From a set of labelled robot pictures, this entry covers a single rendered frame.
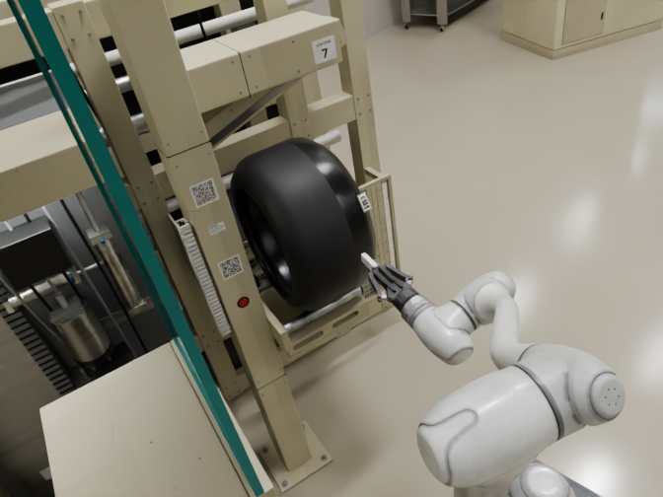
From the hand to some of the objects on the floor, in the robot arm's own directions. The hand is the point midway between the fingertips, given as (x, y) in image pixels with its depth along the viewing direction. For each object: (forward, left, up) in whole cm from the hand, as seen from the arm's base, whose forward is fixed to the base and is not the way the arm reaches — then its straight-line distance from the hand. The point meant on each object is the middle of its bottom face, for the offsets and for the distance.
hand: (369, 262), depth 163 cm
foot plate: (+46, +28, -123) cm, 135 cm away
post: (+46, +28, -124) cm, 135 cm away
